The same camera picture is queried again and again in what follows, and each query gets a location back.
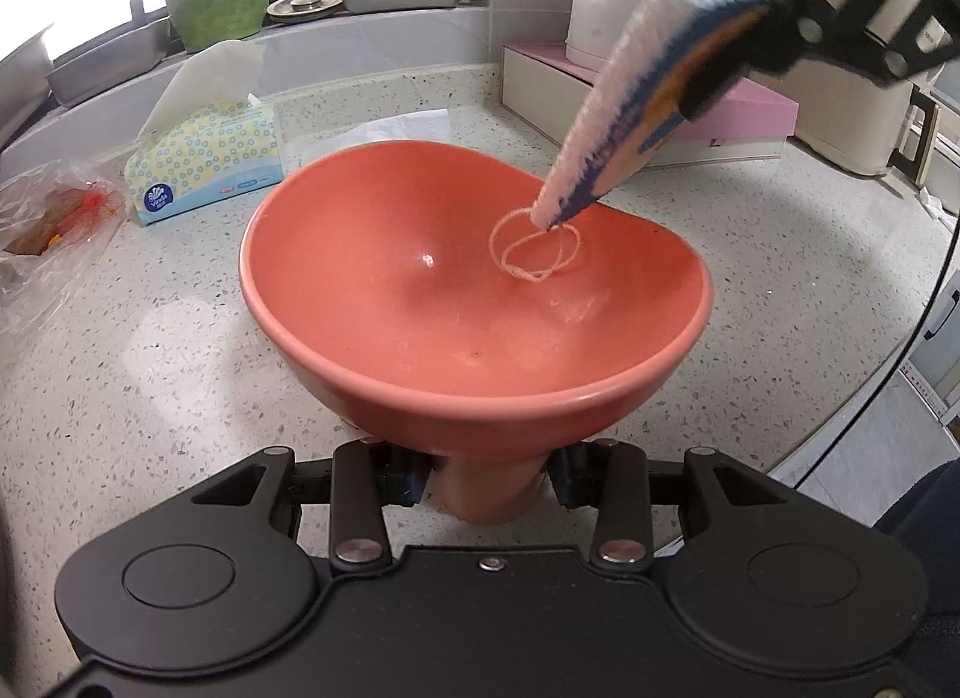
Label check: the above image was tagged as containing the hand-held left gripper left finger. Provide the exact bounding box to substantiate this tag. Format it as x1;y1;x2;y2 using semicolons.
191;441;432;575

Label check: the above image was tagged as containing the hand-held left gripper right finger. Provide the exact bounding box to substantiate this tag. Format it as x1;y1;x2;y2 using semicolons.
546;441;788;575

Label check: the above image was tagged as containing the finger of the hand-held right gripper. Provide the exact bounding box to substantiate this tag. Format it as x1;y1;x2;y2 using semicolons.
679;0;960;122

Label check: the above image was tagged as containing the orange footed bowl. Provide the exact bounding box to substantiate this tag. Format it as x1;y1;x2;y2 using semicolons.
238;141;713;525

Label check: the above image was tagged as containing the blue orange dish cloth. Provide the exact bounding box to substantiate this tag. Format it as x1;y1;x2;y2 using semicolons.
489;0;781;284

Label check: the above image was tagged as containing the patterned tissue pack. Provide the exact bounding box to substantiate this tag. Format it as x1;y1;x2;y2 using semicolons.
124;38;286;228

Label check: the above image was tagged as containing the cream appliance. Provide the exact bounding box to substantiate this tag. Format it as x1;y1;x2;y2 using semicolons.
772;0;950;178

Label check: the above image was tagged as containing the pink box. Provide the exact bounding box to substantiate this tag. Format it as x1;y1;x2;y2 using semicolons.
501;42;800;169

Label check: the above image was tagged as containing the white paper slip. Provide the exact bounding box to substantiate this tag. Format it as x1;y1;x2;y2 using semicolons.
285;109;451;175

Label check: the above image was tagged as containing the person's dark blue clothing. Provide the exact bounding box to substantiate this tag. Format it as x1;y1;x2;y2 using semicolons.
874;454;960;698

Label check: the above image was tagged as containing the clear plastic bag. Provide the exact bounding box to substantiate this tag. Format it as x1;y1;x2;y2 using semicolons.
0;160;128;354

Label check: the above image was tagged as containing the round steel lid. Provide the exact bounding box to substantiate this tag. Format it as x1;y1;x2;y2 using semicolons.
266;0;346;20

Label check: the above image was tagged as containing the small steel tray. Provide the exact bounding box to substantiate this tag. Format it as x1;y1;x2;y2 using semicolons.
43;16;172;107

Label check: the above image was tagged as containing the large steel tray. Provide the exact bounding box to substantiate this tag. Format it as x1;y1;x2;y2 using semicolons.
0;23;55;152

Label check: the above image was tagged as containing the black cable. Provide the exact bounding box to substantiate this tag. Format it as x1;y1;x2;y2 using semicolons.
765;210;960;476

